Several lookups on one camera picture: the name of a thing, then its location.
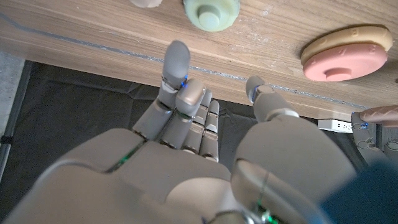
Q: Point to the blue right wrist connector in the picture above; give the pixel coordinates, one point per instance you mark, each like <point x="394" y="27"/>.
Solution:
<point x="367" y="199"/>

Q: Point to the black backdrop stand pole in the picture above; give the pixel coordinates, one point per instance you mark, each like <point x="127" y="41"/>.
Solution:
<point x="12" y="124"/>

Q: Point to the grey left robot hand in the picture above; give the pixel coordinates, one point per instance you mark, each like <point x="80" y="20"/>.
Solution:
<point x="365" y="146"/>

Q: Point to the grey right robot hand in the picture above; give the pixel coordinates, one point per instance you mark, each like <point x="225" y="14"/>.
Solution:
<point x="155" y="174"/>

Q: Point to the white power strip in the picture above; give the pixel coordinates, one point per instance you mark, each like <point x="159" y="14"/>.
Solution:
<point x="334" y="126"/>

